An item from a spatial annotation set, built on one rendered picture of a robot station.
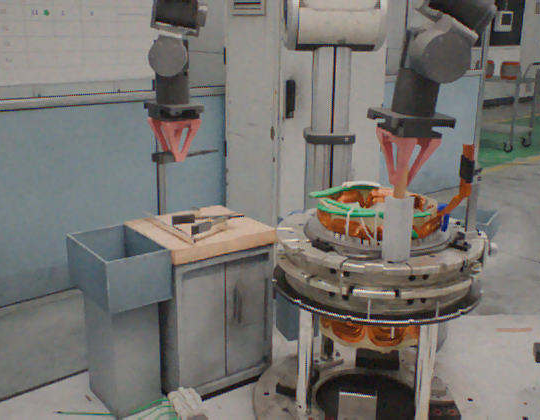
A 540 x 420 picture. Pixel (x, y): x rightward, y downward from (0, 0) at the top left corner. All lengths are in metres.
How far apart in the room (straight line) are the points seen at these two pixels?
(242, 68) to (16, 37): 1.08
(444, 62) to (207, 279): 0.54
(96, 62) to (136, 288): 2.22
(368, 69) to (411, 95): 2.79
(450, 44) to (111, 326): 0.65
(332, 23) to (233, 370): 0.72
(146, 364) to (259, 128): 2.32
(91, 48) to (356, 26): 1.93
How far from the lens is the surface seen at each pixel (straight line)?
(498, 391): 1.28
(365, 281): 0.92
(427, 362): 1.01
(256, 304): 1.17
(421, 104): 0.86
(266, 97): 3.26
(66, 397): 1.24
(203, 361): 1.16
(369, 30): 1.42
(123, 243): 1.19
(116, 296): 1.03
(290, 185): 3.32
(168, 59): 1.04
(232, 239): 1.09
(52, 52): 3.09
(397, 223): 0.90
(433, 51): 0.78
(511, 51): 12.86
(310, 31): 1.40
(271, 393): 1.16
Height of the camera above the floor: 1.41
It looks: 16 degrees down
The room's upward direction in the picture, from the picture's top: 1 degrees clockwise
